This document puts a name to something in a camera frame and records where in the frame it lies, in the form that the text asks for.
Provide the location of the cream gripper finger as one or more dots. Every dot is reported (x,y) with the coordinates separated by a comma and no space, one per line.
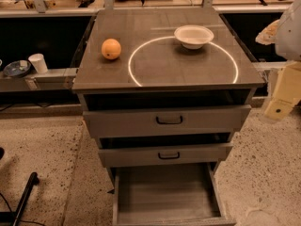
(268,35)

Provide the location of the grey drawer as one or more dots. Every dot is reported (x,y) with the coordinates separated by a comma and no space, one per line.
(168,195)
(166,121)
(164,155)

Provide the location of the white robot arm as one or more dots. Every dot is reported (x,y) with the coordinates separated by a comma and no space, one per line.
(285,33)

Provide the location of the grey drawer cabinet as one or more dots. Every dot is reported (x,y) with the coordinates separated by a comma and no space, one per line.
(155,71)

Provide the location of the white bowl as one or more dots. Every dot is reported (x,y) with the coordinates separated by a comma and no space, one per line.
(193,36)

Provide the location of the orange fruit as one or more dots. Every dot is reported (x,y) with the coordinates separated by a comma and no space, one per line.
(111,49)

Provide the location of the white paper cup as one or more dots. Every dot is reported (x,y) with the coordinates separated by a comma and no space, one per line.
(38,61)

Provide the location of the dark round plate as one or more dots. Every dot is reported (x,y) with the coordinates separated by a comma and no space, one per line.
(18,68)

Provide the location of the black stand leg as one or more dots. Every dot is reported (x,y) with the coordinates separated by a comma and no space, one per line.
(13,217)

